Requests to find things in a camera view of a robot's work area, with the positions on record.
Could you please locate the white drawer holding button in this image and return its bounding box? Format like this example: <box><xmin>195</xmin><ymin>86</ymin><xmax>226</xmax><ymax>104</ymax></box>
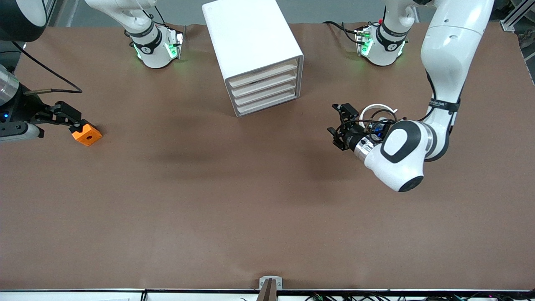
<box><xmin>228</xmin><ymin>58</ymin><xmax>299</xmax><ymax>88</ymax></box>

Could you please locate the orange cube with hole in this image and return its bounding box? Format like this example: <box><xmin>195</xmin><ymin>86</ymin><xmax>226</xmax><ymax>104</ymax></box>
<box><xmin>70</xmin><ymin>120</ymin><xmax>103</xmax><ymax>147</ymax></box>

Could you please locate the white curved plastic part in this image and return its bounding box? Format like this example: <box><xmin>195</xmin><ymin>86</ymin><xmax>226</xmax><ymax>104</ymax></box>
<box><xmin>359</xmin><ymin>104</ymin><xmax>398</xmax><ymax>122</ymax></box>

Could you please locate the brown table cover sheet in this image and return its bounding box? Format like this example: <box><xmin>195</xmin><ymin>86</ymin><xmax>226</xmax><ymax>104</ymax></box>
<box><xmin>0</xmin><ymin>21</ymin><xmax>535</xmax><ymax>291</ymax></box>

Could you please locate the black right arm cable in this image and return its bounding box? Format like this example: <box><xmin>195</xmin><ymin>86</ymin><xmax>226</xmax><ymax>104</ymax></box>
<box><xmin>12</xmin><ymin>41</ymin><xmax>83</xmax><ymax>94</ymax></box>

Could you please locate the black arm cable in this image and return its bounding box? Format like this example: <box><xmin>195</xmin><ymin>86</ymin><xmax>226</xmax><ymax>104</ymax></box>
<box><xmin>12</xmin><ymin>41</ymin><xmax>83</xmax><ymax>94</ymax></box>
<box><xmin>343</xmin><ymin>69</ymin><xmax>439</xmax><ymax>140</ymax></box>

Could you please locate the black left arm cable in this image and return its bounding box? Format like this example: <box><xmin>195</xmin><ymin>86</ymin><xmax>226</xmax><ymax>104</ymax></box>
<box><xmin>343</xmin><ymin>69</ymin><xmax>439</xmax><ymax>140</ymax></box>

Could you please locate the black base cable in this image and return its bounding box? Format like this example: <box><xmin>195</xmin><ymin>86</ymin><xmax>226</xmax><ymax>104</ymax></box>
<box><xmin>323</xmin><ymin>20</ymin><xmax>361</xmax><ymax>43</ymax></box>

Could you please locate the grey metal bracket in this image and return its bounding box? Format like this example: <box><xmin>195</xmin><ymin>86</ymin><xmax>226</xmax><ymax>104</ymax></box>
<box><xmin>259</xmin><ymin>276</ymin><xmax>283</xmax><ymax>290</ymax></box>

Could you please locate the dark camera pole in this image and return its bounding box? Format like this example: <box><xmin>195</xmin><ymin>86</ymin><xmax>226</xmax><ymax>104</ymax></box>
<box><xmin>257</xmin><ymin>279</ymin><xmax>278</xmax><ymax>301</ymax></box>

